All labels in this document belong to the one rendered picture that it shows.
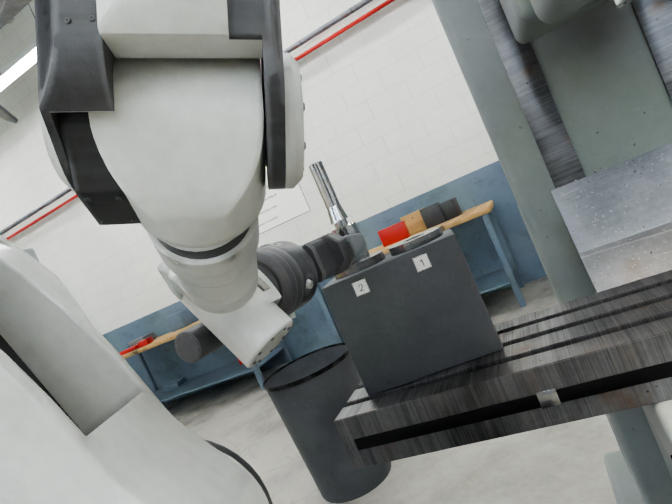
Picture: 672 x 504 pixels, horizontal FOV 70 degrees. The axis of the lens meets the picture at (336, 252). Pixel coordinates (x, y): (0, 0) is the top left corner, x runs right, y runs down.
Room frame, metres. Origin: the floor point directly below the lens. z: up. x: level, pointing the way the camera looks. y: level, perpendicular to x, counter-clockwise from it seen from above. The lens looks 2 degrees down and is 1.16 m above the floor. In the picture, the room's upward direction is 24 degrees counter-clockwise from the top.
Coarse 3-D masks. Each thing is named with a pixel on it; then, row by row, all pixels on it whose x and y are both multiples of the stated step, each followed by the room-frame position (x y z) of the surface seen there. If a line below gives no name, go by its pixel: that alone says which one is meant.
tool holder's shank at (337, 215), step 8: (312, 168) 0.79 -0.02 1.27; (320, 168) 0.79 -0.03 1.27; (312, 176) 0.80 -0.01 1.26; (320, 176) 0.79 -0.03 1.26; (320, 184) 0.79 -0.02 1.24; (328, 184) 0.79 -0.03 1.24; (320, 192) 0.79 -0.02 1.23; (328, 192) 0.79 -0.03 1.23; (328, 200) 0.79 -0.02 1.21; (336, 200) 0.79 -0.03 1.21; (328, 208) 0.79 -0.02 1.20; (336, 208) 0.79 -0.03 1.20; (336, 216) 0.78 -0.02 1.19; (344, 216) 0.79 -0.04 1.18; (336, 224) 0.79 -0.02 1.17; (344, 224) 0.79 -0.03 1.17
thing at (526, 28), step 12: (504, 0) 0.82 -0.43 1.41; (516, 0) 0.74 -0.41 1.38; (528, 0) 0.74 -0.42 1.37; (504, 12) 0.90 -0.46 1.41; (516, 12) 0.75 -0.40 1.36; (528, 12) 0.74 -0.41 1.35; (516, 24) 0.80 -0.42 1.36; (528, 24) 0.77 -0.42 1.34; (540, 24) 0.80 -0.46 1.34; (552, 24) 0.83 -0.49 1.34; (516, 36) 0.87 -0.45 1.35; (528, 36) 0.85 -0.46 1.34; (540, 36) 0.88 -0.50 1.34
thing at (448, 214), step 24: (408, 216) 4.48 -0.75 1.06; (432, 216) 4.39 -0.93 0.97; (456, 216) 4.33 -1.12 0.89; (384, 240) 4.52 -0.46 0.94; (504, 240) 4.56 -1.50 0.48; (504, 264) 3.97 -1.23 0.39; (480, 288) 4.21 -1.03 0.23; (144, 336) 6.03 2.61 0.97; (168, 336) 5.38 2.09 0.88; (336, 336) 4.60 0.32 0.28; (144, 360) 6.40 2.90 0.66; (264, 360) 5.23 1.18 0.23; (288, 360) 5.59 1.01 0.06; (168, 384) 6.05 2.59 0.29; (192, 384) 5.69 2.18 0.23
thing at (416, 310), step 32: (384, 256) 0.79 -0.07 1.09; (416, 256) 0.72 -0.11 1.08; (448, 256) 0.71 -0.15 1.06; (352, 288) 0.74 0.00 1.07; (384, 288) 0.73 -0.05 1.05; (416, 288) 0.72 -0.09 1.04; (448, 288) 0.71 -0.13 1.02; (352, 320) 0.75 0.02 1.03; (384, 320) 0.74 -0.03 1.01; (416, 320) 0.73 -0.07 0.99; (448, 320) 0.72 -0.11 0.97; (480, 320) 0.71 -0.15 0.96; (352, 352) 0.75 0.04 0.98; (384, 352) 0.74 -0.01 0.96; (416, 352) 0.73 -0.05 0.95; (448, 352) 0.72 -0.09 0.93; (480, 352) 0.71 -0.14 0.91; (384, 384) 0.75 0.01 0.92
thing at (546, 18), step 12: (540, 0) 0.64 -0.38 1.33; (552, 0) 0.61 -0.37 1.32; (564, 0) 0.61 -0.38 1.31; (576, 0) 0.62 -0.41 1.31; (588, 0) 0.65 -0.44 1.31; (600, 0) 0.68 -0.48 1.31; (540, 12) 0.68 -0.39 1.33; (552, 12) 0.65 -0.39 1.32; (564, 12) 0.66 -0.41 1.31; (576, 12) 0.69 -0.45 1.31
